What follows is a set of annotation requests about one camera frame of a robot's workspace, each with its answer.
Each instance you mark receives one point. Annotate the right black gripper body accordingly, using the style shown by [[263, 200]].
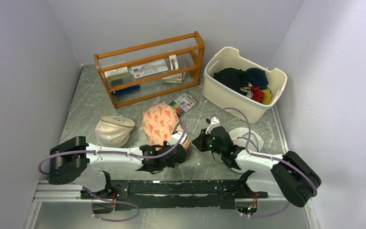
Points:
[[208, 143]]

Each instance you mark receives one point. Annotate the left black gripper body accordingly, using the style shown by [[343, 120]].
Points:
[[162, 166]]

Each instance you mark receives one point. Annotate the pink floral mesh laundry bag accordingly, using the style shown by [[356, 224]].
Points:
[[158, 123]]

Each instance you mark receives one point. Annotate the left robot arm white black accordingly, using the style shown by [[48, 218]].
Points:
[[88, 165]]

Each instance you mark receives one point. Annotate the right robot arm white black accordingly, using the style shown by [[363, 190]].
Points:
[[287, 175]]

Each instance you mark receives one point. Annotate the white round mesh laundry bag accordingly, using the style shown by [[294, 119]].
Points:
[[252, 142]]

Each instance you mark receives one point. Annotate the cream plastic laundry basket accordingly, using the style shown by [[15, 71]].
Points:
[[222, 96]]

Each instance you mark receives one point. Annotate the beige round mesh laundry bag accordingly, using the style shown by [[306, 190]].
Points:
[[113, 131]]

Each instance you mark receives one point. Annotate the pack of coloured markers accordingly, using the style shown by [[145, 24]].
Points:
[[183, 103]]

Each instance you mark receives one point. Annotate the red garment in basket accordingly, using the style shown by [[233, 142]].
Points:
[[254, 93]]

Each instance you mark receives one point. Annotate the yellow garment in basket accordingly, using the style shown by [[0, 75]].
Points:
[[267, 97]]

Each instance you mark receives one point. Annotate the black garment in basket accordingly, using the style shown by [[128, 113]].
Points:
[[231, 78]]

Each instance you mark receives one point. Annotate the white box on shelf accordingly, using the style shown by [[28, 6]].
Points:
[[176, 78]]

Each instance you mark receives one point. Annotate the dark blue garment in basket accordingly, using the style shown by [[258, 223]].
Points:
[[256, 77]]

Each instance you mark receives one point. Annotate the blue item on lower shelf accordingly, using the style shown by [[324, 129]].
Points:
[[127, 90]]

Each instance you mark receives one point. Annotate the white upright item on shelf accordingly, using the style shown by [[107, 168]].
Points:
[[173, 62]]

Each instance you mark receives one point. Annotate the white paper sheet on shelf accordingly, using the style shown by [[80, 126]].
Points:
[[148, 69]]

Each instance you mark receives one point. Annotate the orange wooden shelf rack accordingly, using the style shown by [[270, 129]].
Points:
[[189, 48]]

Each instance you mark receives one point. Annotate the white red box left shelf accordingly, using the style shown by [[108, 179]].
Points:
[[118, 76]]

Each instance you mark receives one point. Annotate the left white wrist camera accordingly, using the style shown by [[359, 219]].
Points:
[[179, 138]]

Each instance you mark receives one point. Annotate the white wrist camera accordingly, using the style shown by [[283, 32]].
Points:
[[179, 138], [213, 123]]

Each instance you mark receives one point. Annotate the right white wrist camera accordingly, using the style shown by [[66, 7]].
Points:
[[213, 123]]

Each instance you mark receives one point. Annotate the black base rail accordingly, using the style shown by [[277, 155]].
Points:
[[183, 193]]

